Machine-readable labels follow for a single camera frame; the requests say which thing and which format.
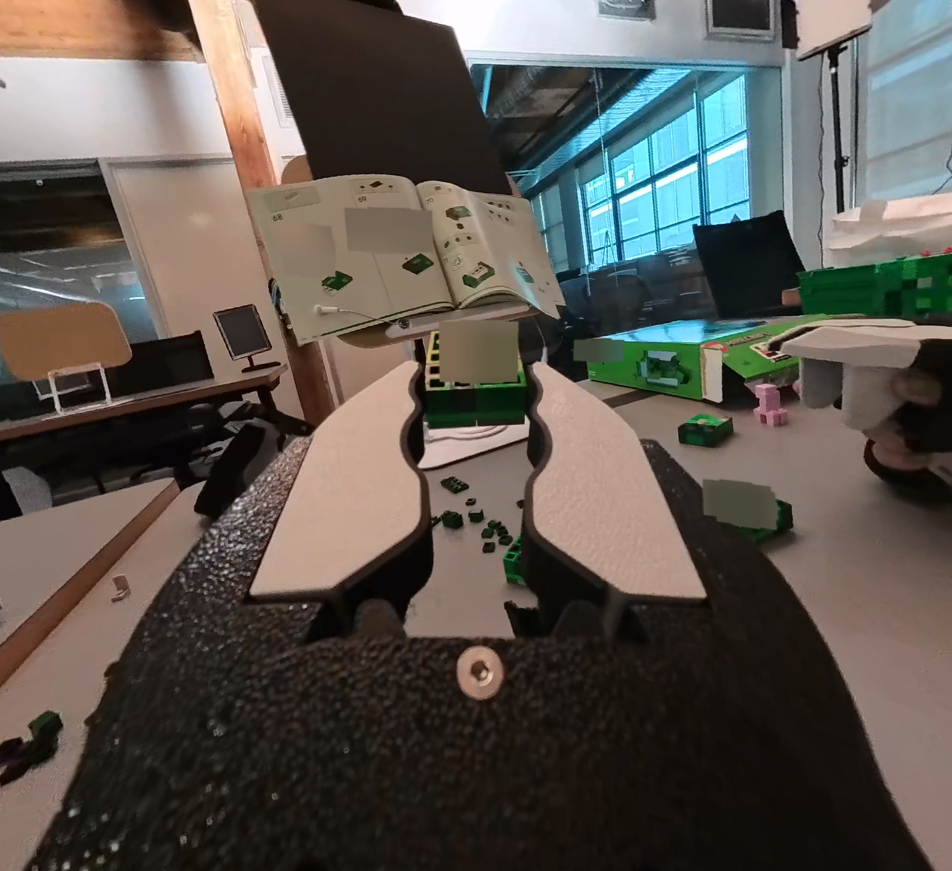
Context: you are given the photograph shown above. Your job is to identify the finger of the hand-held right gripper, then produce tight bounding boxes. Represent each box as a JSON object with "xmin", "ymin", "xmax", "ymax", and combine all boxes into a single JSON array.
[
  {"xmin": 777, "ymin": 325, "xmax": 925, "ymax": 412},
  {"xmin": 765, "ymin": 317, "xmax": 917, "ymax": 353}
]

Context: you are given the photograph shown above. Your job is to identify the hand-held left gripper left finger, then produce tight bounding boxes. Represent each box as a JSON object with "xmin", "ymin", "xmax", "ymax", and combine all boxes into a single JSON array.
[{"xmin": 247, "ymin": 361, "xmax": 435, "ymax": 602}]

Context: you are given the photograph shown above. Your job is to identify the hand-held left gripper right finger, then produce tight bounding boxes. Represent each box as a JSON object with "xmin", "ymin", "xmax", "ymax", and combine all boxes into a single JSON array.
[{"xmin": 523, "ymin": 362, "xmax": 709, "ymax": 606}]

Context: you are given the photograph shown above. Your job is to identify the small green brick assembly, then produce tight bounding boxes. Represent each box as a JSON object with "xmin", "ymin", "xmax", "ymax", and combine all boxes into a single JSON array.
[{"xmin": 703, "ymin": 480, "xmax": 795, "ymax": 545}]

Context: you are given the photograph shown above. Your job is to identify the green building set box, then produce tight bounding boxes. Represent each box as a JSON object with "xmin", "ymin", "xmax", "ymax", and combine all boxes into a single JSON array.
[{"xmin": 588, "ymin": 317, "xmax": 819, "ymax": 404}]

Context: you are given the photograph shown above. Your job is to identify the person's right hand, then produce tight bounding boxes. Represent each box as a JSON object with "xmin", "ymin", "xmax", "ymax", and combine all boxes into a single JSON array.
[{"xmin": 863, "ymin": 369, "xmax": 952, "ymax": 508}]

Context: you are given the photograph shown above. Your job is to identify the tall green blocky brick figure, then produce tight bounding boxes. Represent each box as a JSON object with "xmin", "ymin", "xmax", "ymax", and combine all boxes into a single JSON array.
[{"xmin": 878, "ymin": 255, "xmax": 952, "ymax": 323}]

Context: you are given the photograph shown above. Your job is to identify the scattered small green bricks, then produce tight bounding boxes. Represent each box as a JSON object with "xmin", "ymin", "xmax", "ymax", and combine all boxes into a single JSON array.
[{"xmin": 0, "ymin": 475, "xmax": 533, "ymax": 786}]

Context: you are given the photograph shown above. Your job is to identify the black office chair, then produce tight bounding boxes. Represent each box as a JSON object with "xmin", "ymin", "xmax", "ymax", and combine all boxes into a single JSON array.
[{"xmin": 693, "ymin": 211, "xmax": 808, "ymax": 322}]

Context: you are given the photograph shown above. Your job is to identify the white paper bags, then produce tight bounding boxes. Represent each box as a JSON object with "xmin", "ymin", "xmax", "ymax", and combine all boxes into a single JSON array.
[{"xmin": 829, "ymin": 198, "xmax": 952, "ymax": 270}]

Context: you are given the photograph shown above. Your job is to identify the green brick cube head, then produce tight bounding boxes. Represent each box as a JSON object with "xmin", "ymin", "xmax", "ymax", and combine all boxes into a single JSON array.
[{"xmin": 678, "ymin": 413, "xmax": 733, "ymax": 450}]

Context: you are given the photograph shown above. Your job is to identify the small grey monitor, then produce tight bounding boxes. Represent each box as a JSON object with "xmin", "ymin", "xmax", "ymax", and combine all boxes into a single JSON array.
[{"xmin": 213, "ymin": 304, "xmax": 282, "ymax": 374}]

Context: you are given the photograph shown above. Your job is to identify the dark wooden desk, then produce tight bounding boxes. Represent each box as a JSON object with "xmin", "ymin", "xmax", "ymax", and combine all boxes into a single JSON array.
[{"xmin": 0, "ymin": 361, "xmax": 291, "ymax": 441}]

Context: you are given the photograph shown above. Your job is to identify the building instruction booklet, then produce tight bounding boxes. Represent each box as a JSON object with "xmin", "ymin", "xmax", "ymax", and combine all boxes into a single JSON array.
[{"xmin": 247, "ymin": 175, "xmax": 566, "ymax": 346}]

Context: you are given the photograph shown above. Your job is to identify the studio light panel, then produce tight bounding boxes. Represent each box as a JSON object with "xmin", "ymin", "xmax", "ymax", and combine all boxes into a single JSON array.
[{"xmin": 781, "ymin": 0, "xmax": 897, "ymax": 214}]

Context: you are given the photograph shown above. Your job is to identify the black flat panel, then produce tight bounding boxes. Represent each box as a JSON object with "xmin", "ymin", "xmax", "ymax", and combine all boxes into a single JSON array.
[{"xmin": 247, "ymin": 0, "xmax": 514, "ymax": 195}]

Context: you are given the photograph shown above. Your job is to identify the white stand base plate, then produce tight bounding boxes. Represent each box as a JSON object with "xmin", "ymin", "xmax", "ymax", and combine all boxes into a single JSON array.
[{"xmin": 283, "ymin": 153, "xmax": 566, "ymax": 472}]

